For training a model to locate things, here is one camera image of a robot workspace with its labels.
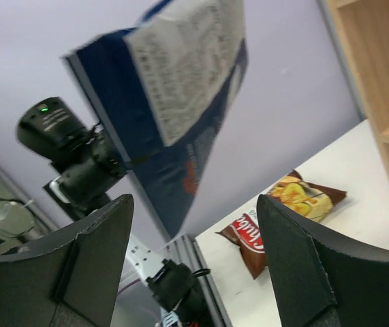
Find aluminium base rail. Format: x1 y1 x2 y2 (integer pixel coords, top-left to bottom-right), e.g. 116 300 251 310
164 234 232 327

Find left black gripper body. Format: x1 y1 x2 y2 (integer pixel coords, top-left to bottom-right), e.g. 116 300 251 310
58 125 125 204

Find wooden two-tier shelf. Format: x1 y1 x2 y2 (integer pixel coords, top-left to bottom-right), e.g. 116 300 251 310
326 0 389 177

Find Chuba cassava chips bag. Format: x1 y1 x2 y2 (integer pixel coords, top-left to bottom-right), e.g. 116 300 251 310
214 169 347 280

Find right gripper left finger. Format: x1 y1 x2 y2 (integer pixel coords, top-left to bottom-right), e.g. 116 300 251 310
0 194 134 326

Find upside-down Burts chilli bag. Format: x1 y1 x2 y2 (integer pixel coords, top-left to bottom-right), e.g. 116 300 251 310
65 1 248 239

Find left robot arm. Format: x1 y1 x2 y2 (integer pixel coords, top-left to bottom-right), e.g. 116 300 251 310
16 97 213 326

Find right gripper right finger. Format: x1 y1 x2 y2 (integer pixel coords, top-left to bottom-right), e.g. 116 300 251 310
256 195 389 326

